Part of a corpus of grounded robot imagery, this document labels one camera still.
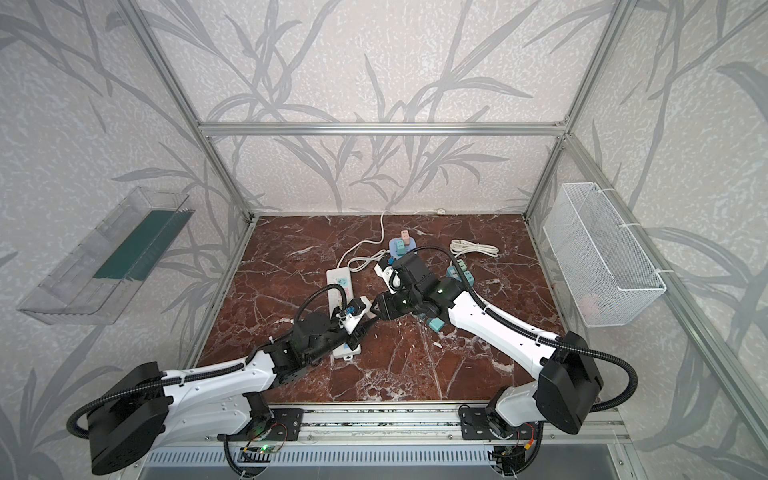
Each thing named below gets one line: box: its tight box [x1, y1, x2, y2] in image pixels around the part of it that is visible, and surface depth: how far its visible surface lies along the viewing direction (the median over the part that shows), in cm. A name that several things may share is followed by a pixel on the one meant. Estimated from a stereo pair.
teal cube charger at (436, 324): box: [427, 317, 445, 333], surface depth 91 cm
